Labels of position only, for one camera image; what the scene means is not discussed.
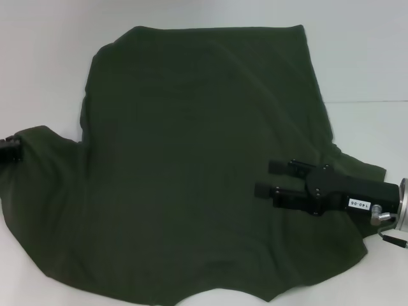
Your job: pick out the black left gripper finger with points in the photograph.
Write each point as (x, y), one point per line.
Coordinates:
(9, 142)
(11, 155)

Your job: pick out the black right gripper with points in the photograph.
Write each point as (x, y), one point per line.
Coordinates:
(331, 191)

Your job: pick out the dark green t-shirt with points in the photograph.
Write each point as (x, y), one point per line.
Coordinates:
(191, 143)

